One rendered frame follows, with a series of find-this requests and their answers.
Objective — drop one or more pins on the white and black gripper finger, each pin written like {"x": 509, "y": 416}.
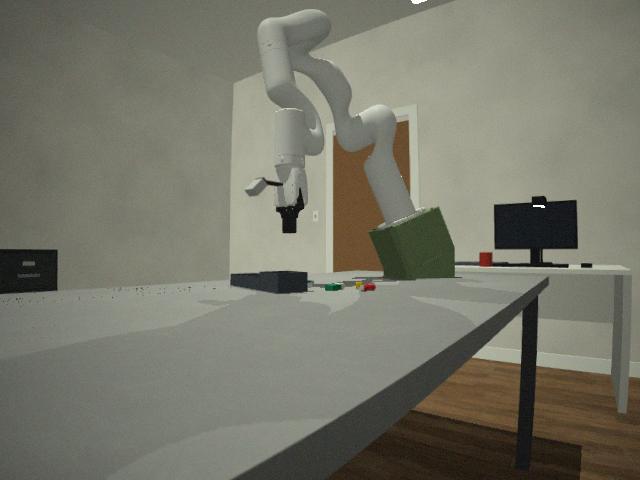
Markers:
{"x": 291, "y": 221}
{"x": 283, "y": 211}

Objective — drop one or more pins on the green and white eraser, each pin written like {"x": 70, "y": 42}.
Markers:
{"x": 336, "y": 286}

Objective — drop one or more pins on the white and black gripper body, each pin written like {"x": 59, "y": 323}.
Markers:
{"x": 287, "y": 194}

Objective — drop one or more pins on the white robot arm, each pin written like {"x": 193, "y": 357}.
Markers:
{"x": 298, "y": 128}

